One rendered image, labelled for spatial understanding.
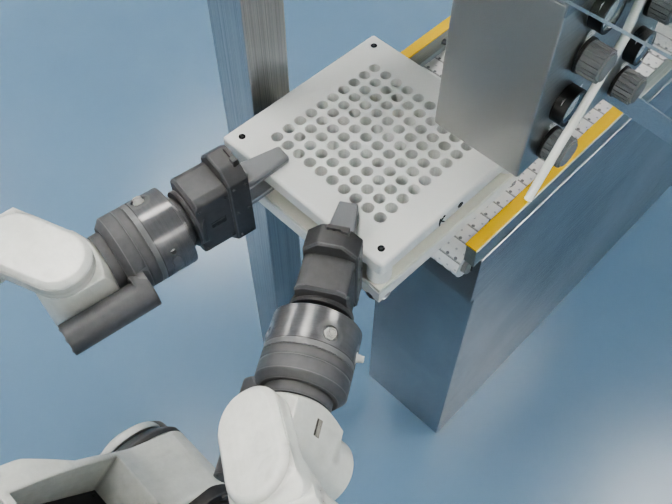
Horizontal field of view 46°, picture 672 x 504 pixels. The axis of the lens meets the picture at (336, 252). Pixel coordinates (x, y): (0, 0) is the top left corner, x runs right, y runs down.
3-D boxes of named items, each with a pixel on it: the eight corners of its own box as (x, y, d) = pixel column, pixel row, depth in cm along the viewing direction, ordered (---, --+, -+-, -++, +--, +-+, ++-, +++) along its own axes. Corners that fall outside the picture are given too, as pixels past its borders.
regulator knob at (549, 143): (554, 176, 74) (565, 144, 71) (532, 162, 75) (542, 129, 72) (575, 156, 76) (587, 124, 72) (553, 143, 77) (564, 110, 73)
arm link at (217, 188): (204, 120, 82) (102, 175, 78) (256, 178, 78) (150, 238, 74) (220, 194, 92) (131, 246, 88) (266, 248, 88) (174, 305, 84)
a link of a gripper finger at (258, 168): (292, 164, 85) (245, 192, 83) (276, 146, 87) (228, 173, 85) (291, 155, 84) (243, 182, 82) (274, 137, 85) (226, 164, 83)
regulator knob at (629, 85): (624, 113, 80) (637, 81, 76) (603, 100, 81) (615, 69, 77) (642, 95, 81) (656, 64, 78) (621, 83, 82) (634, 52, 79)
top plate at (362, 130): (381, 278, 80) (382, 267, 78) (223, 148, 89) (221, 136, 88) (529, 150, 89) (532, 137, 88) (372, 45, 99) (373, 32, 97)
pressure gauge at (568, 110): (556, 134, 71) (566, 104, 68) (545, 126, 71) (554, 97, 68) (580, 112, 72) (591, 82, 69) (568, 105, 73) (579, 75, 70)
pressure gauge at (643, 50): (628, 72, 77) (641, 42, 73) (617, 66, 77) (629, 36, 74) (649, 53, 78) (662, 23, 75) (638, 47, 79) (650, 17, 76)
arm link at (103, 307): (131, 243, 88) (38, 296, 84) (112, 189, 79) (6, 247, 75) (185, 318, 84) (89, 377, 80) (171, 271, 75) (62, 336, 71)
